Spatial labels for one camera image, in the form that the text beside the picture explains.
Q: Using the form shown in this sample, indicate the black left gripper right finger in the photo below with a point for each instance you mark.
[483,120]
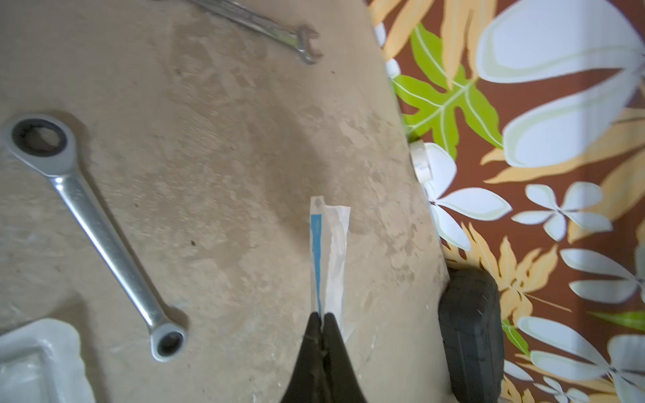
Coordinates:
[341,379]

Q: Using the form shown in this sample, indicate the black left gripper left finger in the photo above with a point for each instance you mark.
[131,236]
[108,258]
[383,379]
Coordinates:
[308,373]

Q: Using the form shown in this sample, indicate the white gauze packet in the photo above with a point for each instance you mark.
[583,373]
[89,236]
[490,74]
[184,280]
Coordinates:
[42,362]
[328,240]

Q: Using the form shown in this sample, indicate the silver open-end wrench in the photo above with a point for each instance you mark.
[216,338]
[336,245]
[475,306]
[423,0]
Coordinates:
[299,39]

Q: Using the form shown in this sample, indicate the black hard case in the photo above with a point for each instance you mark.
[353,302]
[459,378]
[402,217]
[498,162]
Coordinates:
[469,313]

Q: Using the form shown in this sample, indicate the clear tape roll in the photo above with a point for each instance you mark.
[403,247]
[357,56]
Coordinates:
[420,161]

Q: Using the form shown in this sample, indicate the silver ratchet wrench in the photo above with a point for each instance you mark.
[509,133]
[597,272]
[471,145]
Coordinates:
[60,166]

